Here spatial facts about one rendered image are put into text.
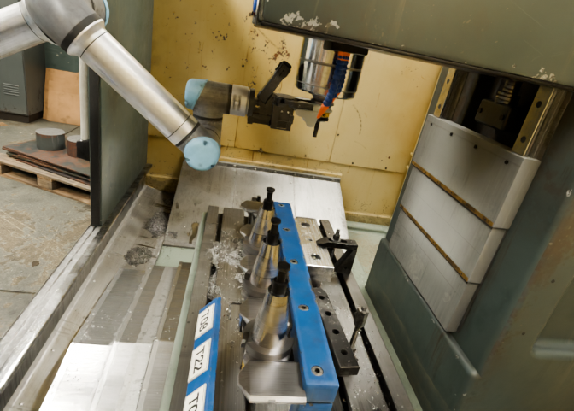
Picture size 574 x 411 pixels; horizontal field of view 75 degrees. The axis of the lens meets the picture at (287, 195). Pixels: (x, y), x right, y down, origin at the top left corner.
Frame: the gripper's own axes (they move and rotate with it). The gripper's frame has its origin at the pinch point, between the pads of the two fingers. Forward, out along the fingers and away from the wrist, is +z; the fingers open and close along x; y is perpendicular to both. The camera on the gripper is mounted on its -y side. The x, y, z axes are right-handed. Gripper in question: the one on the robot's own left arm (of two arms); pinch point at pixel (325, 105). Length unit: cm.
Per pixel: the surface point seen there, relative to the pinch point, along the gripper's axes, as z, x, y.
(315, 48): -6.5, 5.7, -13.3
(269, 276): -16, 53, 17
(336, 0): -9.5, 32.6, -21.0
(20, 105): -276, -387, 113
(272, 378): -16, 67, 20
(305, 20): -13.8, 32.6, -17.3
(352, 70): 2.9, 6.9, -10.0
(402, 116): 68, -101, 14
